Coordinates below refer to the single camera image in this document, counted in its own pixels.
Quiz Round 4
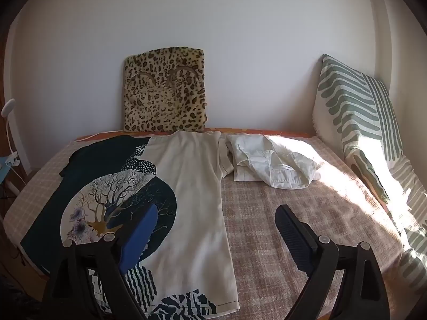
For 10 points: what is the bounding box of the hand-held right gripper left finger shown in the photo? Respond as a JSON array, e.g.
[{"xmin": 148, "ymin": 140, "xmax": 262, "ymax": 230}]
[{"xmin": 43, "ymin": 203, "xmax": 159, "ymax": 320}]

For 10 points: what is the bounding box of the printed cream and teal t-shirt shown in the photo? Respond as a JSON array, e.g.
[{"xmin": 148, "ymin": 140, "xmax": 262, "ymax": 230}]
[{"xmin": 20, "ymin": 131, "xmax": 241, "ymax": 320}]

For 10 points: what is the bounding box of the green striped white pillow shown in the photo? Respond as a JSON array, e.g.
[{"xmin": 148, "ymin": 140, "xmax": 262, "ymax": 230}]
[{"xmin": 312, "ymin": 54, "xmax": 427, "ymax": 289}]

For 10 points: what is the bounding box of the light blue board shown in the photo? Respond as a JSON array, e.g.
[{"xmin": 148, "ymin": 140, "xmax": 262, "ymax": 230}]
[{"xmin": 0, "ymin": 157, "xmax": 14, "ymax": 187}]

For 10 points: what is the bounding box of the white clip lamp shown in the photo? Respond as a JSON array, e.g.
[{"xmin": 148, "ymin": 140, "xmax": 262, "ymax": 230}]
[{"xmin": 0, "ymin": 98, "xmax": 29, "ymax": 187}]

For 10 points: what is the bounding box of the leopard print cushion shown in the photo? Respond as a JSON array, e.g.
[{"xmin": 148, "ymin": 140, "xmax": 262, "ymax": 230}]
[{"xmin": 123, "ymin": 48, "xmax": 208, "ymax": 133}]

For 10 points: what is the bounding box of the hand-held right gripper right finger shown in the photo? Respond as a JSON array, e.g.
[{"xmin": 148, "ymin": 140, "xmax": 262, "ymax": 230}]
[{"xmin": 274, "ymin": 204, "xmax": 391, "ymax": 320}]

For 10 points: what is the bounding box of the white crumpled garment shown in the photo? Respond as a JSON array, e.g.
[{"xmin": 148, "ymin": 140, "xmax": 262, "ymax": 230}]
[{"xmin": 225, "ymin": 133, "xmax": 325, "ymax": 190}]

